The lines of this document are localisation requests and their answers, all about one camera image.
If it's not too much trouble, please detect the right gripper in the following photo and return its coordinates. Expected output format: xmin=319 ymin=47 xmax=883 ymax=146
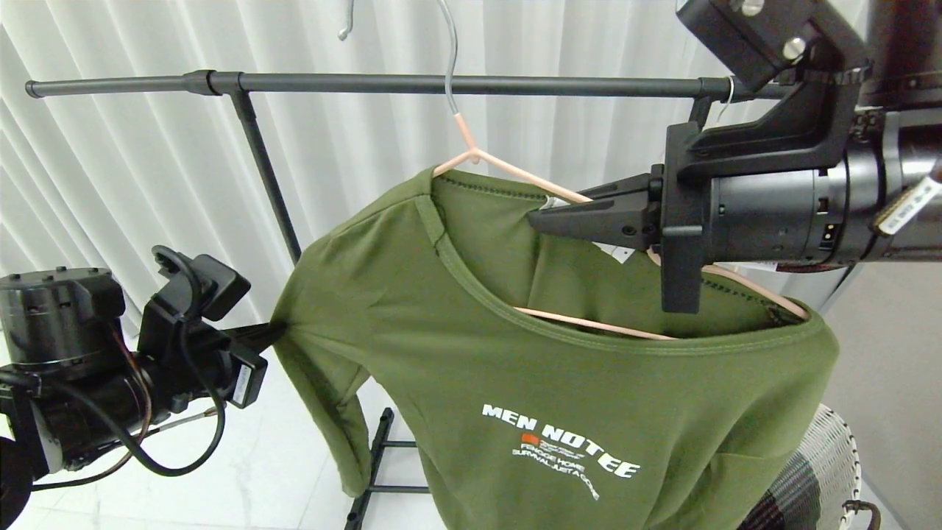
xmin=526 ymin=166 xmax=858 ymax=314

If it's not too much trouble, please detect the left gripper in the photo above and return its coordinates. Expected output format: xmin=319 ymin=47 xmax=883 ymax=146
xmin=88 ymin=344 xmax=269 ymax=461

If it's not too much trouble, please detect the pink clothes hanger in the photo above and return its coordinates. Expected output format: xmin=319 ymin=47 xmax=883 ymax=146
xmin=337 ymin=0 xmax=810 ymax=341

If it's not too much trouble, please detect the green long-sleeved shirt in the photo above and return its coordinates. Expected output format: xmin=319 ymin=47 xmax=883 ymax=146
xmin=269 ymin=168 xmax=840 ymax=530

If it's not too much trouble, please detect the black clothes rack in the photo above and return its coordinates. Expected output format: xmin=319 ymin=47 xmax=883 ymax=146
xmin=24 ymin=70 xmax=792 ymax=530

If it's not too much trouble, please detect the white laundry basket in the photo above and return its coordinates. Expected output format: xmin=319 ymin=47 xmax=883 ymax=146
xmin=736 ymin=403 xmax=884 ymax=530

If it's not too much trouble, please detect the white curtain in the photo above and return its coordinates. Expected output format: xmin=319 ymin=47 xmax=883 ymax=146
xmin=0 ymin=0 xmax=869 ymax=369

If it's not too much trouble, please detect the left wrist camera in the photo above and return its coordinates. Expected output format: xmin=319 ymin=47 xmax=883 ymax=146
xmin=136 ymin=245 xmax=251 ymax=350

